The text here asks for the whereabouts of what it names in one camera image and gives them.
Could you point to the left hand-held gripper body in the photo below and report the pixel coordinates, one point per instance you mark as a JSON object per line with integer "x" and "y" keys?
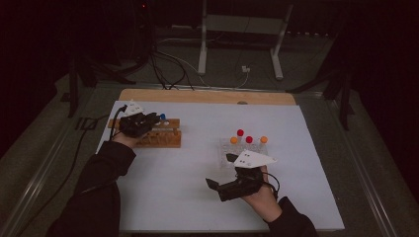
{"x": 135, "y": 125}

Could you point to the clear plastic test tube rack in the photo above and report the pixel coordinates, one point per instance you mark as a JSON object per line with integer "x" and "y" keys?
{"x": 227, "y": 146}

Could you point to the blue capped test tube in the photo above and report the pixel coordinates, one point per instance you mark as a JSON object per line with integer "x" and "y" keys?
{"x": 162, "y": 116}

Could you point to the white plug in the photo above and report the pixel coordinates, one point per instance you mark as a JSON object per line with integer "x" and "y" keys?
{"x": 245, "y": 69}

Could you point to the white metal stand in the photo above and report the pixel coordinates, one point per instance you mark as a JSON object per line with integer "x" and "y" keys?
{"x": 203, "y": 49}

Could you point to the white table sheet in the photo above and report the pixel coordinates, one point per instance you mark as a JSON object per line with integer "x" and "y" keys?
{"x": 184, "y": 184}

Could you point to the black stand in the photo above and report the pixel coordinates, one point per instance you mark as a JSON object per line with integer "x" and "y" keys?
{"x": 73, "y": 92}
{"x": 344, "y": 98}

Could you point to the orange capped test tube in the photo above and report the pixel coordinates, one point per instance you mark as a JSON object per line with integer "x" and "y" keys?
{"x": 264, "y": 139}
{"x": 234, "y": 140}

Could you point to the person's right hand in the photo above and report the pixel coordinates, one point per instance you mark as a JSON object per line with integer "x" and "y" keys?
{"x": 263, "y": 204}

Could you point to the wooden test tube rack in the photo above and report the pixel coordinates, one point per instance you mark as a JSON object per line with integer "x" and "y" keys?
{"x": 164, "y": 140}

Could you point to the red capped test tube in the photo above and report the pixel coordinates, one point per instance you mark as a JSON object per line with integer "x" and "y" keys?
{"x": 249, "y": 139}
{"x": 240, "y": 132}

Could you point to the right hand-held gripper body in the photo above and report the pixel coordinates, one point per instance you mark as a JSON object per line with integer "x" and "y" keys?
{"x": 242, "y": 187}

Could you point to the metal floor rail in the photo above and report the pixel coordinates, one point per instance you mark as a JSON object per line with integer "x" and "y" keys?
{"x": 369, "y": 191}
{"x": 36, "y": 187}

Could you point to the person's left hand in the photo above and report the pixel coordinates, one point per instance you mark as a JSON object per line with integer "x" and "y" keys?
{"x": 126, "y": 141}

